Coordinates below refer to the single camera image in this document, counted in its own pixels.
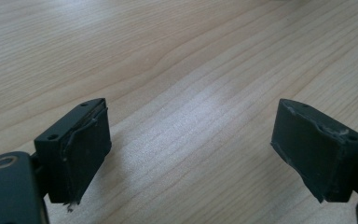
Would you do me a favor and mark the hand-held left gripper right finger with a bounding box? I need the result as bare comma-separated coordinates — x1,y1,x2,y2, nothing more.
270,98,358,204

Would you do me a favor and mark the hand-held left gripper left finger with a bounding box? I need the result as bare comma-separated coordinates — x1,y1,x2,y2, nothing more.
34,97,113,214

